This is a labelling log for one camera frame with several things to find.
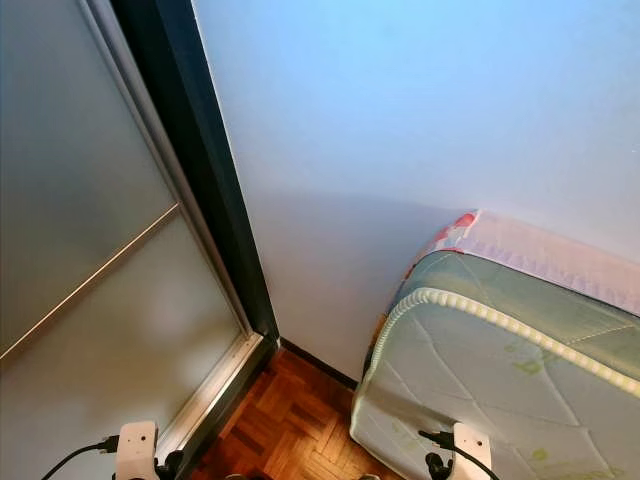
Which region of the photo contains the white quilted mattress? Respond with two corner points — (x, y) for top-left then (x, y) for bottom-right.
(350, 250), (640, 480)

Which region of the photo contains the dark wooden baseboard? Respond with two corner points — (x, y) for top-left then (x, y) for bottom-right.
(278, 338), (363, 391)

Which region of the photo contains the frosted sliding wardrobe door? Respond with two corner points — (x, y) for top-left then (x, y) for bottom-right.
(0, 0), (269, 480)

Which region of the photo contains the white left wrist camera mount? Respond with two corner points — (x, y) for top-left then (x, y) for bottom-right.
(117, 421), (161, 480)

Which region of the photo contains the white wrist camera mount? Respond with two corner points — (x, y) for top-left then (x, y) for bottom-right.
(452, 423), (493, 480)
(117, 421), (161, 480)

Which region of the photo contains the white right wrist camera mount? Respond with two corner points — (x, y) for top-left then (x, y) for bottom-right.
(452, 423), (493, 480)

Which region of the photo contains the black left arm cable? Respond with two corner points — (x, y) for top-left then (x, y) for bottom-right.
(42, 436), (121, 480)

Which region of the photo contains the dark wardrobe side frame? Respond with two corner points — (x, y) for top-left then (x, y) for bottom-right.
(110, 0), (283, 476)

